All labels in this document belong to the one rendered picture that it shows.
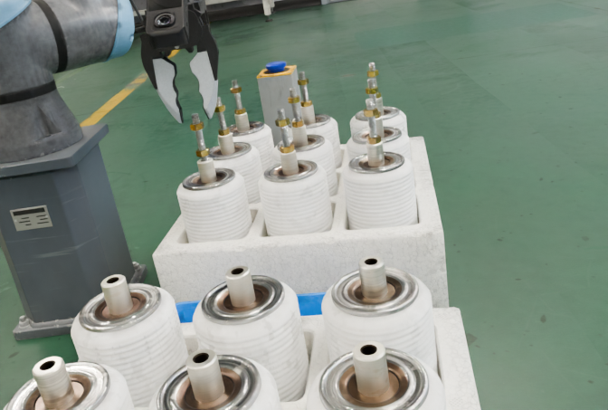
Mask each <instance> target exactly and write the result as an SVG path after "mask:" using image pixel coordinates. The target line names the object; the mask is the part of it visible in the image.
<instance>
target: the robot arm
mask: <svg viewBox="0 0 608 410"><path fill-rule="evenodd" d="M145 15H146V18H145V19H144V20H143V21H142V24H143V25H145V26H146V33H143V34H141V35H140V39H141V60H142V63H143V66H144V68H145V71H146V73H147V75H148V77H149V79H150V80H151V82H152V84H153V86H154V88H155V89H156V90H157V93H158V95H159V97H160V99H161V100H162V101H163V103H164V104H165V106H166V108H167V109H168V111H169V112H170V113H171V115H172V116H173V117H174V118H175V119H176V120H177V121H178V122H179V123H184V119H183V111H182V107H181V105H180V103H179V101H178V89H177V87H176V85H175V77H176V74H177V71H176V64H175V63H174V62H172V61H170V60H169V59H168V56H169V55H170V54H171V52H172V51H173V50H179V49H186V50H187V51H188V52H193V51H194V50H195V49H194V46H195V45H197V54H196V55H195V57H194V58H193V59H192V61H190V68H191V71H192V73H193V74H194V76H196V78H197V79H198V81H199V92H200V94H201V95H202V97H203V108H204V112H205V114H206V116H207V118H208V119H211V118H212V116H213V114H214V110H215V107H216V102H217V91H218V77H217V74H218V62H219V49H218V44H217V41H216V40H215V38H214V37H213V35H212V32H211V27H210V23H209V18H208V13H207V9H206V4H205V0H147V10H145ZM201 15H203V16H204V23H203V21H202V19H201V17H200V16H201ZM134 30H135V26H134V16H133V12H132V8H131V4H130V2H129V0H0V164H2V163H12V162H18V161H23V160H27V159H32V158H36V157H42V156H45V155H49V154H51V153H54V152H57V151H59V150H62V149H64V148H67V147H69V146H71V145H73V144H75V143H77V142H78V141H79V140H81V139H82V137H83V135H82V132H81V126H80V123H79V122H78V120H76V118H75V117H74V115H73V114H72V112H71V111H70V109H69V108H68V106H67V105H66V103H65V102H64V100H63V99H62V97H61V96H60V94H59V92H58V90H57V87H56V84H55V81H54V78H53V75H54V74H55V73H58V72H66V71H69V70H73V69H77V68H80V67H84V66H88V65H92V64H95V63H98V62H108V61H109V60H111V59H114V58H118V57H120V56H122V55H124V54H126V53H127V52H128V50H129V49H130V47H131V45H132V43H133V39H134ZM163 52H165V53H164V54H163Z"/></svg>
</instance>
